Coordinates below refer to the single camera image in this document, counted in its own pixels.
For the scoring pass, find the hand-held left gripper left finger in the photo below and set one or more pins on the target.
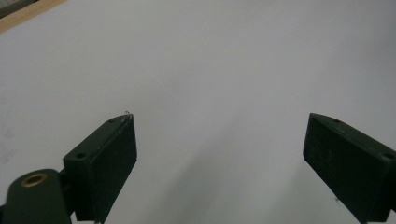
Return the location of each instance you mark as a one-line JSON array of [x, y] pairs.
[[104, 168]]

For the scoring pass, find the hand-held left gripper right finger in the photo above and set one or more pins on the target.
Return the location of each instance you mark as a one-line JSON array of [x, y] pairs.
[[348, 168]]

